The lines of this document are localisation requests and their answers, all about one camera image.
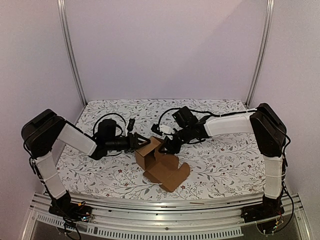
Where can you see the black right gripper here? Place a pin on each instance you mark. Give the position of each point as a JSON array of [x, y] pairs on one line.
[[172, 141]]

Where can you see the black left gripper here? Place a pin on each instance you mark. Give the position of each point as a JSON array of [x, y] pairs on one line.
[[133, 141]]

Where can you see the brown cardboard box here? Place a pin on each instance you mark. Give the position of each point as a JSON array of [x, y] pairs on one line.
[[161, 168]]

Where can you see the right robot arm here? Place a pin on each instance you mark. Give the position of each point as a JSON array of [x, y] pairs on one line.
[[269, 131]]

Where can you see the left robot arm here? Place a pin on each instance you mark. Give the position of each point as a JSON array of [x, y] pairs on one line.
[[42, 133]]

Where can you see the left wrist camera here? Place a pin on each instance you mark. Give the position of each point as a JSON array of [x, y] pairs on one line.
[[130, 125]]

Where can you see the aluminium front rail base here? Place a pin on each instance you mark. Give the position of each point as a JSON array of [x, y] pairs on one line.
[[130, 219]]

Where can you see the aluminium frame post left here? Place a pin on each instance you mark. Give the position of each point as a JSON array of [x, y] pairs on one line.
[[62, 11]]

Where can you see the aluminium frame post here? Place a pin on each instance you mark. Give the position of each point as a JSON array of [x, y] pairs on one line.
[[270, 4], [62, 11]]

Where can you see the aluminium frame post right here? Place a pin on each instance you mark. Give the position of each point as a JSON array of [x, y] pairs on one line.
[[270, 4]]

